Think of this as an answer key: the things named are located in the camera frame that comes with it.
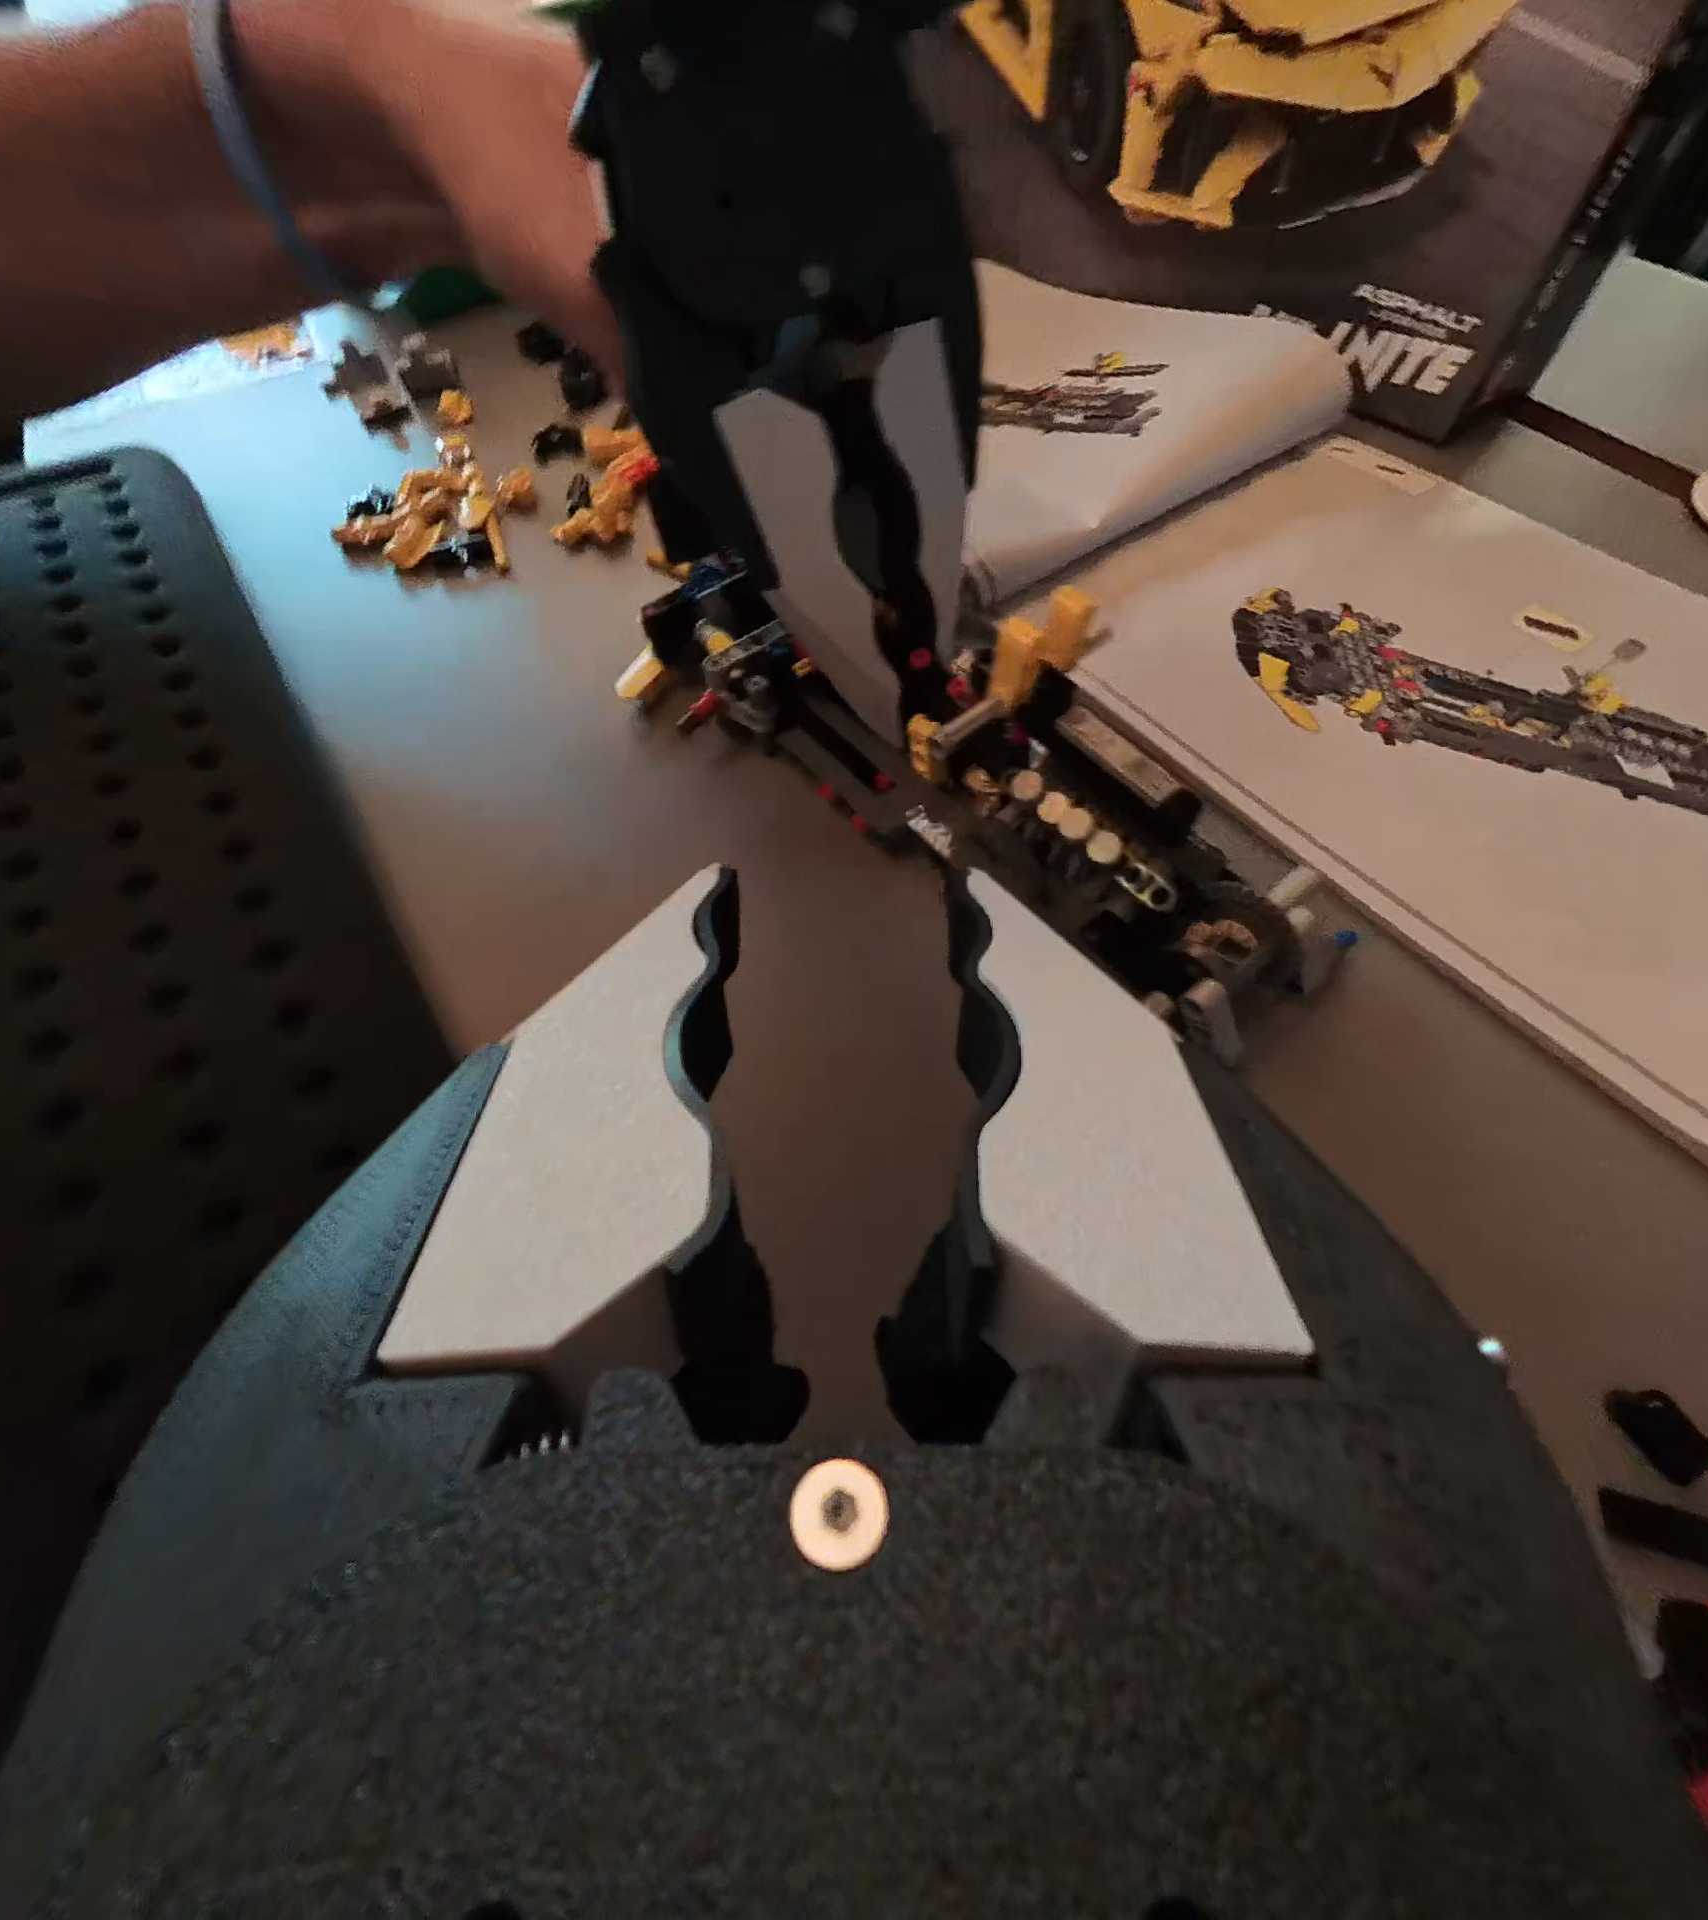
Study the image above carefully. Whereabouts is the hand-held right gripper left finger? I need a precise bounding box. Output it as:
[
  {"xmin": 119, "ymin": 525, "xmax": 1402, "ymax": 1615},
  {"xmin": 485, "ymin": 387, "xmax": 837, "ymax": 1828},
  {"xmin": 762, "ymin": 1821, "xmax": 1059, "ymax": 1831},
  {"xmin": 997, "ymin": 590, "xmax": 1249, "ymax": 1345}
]
[{"xmin": 379, "ymin": 862, "xmax": 744, "ymax": 1380}]

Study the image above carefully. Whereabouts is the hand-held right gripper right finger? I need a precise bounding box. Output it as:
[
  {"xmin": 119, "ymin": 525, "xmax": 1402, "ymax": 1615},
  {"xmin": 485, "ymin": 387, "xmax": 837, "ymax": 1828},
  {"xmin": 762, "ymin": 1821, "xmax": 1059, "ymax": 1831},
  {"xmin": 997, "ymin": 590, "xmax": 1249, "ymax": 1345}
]
[{"xmin": 948, "ymin": 865, "xmax": 1318, "ymax": 1380}]

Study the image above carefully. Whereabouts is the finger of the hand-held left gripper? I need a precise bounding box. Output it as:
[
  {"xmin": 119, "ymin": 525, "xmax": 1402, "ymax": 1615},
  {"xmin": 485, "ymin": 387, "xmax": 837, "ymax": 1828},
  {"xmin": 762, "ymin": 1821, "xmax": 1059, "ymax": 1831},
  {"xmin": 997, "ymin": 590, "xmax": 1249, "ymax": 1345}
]
[
  {"xmin": 712, "ymin": 382, "xmax": 933, "ymax": 737},
  {"xmin": 877, "ymin": 317, "xmax": 981, "ymax": 670}
]

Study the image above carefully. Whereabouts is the lego car chassis assembly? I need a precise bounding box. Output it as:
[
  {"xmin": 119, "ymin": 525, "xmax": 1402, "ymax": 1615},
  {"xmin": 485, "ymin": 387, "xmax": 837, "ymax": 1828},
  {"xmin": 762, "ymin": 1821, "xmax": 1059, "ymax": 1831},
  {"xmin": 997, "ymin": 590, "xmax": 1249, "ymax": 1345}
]
[{"xmin": 615, "ymin": 546, "xmax": 1358, "ymax": 1067}]

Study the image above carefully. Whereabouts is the person's left forearm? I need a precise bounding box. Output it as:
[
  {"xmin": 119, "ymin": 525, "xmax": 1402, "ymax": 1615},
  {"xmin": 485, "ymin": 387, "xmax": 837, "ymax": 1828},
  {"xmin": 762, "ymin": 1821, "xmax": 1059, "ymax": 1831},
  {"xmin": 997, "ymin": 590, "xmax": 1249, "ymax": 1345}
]
[{"xmin": 0, "ymin": 0, "xmax": 286, "ymax": 451}]

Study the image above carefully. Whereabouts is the pile of yellow lego pieces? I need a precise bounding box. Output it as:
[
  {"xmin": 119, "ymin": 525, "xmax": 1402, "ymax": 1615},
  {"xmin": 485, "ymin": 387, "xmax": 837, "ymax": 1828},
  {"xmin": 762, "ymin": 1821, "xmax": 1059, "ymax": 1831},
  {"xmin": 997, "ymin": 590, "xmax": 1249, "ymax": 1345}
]
[{"xmin": 326, "ymin": 335, "xmax": 665, "ymax": 579}]

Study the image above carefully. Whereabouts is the lego set box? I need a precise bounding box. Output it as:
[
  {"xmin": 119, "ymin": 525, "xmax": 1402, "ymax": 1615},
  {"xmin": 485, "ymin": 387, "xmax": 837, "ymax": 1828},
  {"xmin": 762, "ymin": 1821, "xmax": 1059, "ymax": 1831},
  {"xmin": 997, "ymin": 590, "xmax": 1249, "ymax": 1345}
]
[{"xmin": 914, "ymin": 0, "xmax": 1708, "ymax": 444}]

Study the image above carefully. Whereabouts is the open lego instruction booklet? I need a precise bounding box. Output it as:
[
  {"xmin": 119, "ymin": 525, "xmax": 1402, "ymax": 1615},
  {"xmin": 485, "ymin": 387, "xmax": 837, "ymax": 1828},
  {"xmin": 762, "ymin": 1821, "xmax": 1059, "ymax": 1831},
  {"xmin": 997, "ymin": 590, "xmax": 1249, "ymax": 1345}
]
[{"xmin": 967, "ymin": 262, "xmax": 1708, "ymax": 1210}]

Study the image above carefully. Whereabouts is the person's left hand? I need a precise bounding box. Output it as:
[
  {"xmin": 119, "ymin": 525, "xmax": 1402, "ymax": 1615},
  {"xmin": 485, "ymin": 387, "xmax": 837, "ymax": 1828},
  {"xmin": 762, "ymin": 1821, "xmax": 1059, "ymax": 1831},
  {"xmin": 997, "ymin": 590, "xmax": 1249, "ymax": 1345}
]
[{"xmin": 230, "ymin": 0, "xmax": 627, "ymax": 370}]

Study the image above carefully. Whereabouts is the blue wristband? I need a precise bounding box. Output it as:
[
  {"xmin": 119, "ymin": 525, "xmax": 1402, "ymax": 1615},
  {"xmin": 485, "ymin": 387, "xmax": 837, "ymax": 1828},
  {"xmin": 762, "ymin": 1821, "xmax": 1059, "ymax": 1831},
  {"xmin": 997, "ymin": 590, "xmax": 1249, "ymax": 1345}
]
[{"xmin": 186, "ymin": 0, "xmax": 368, "ymax": 302}]

